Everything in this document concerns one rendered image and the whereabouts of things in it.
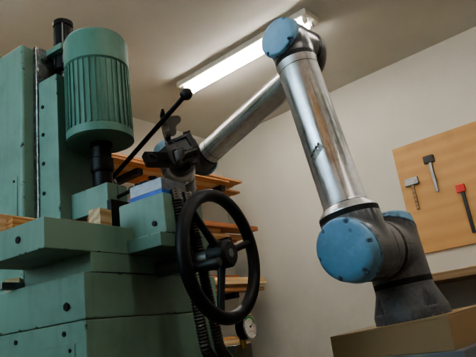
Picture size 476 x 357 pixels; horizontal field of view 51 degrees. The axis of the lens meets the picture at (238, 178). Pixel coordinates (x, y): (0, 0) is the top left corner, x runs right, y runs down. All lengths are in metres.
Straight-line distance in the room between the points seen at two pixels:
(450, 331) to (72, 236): 0.83
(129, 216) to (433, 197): 3.33
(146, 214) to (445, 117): 3.48
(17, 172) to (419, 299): 1.08
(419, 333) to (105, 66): 1.02
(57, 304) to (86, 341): 0.11
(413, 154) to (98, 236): 3.54
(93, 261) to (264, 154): 4.18
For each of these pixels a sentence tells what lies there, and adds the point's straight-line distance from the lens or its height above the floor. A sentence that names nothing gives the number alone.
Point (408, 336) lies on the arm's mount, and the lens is 1.27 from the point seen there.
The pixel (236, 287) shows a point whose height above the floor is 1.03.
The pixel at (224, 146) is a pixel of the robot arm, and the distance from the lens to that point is 1.69.
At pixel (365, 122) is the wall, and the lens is 4.59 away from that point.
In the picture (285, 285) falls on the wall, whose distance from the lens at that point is 4.84.
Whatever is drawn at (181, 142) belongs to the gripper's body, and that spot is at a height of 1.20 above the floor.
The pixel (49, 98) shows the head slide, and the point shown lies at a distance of 1.48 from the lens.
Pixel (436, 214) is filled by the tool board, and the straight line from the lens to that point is 4.20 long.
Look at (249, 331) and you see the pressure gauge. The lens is 1.33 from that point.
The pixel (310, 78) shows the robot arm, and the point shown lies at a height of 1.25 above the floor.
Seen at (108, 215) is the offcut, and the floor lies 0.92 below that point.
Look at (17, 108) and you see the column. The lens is 1.52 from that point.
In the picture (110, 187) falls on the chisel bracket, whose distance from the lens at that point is 1.28.
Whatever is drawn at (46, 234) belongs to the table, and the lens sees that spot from 0.98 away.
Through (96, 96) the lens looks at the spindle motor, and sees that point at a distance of 1.35.
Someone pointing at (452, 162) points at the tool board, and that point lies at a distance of 4.22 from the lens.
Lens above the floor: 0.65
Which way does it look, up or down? 17 degrees up
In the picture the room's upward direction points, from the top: 8 degrees counter-clockwise
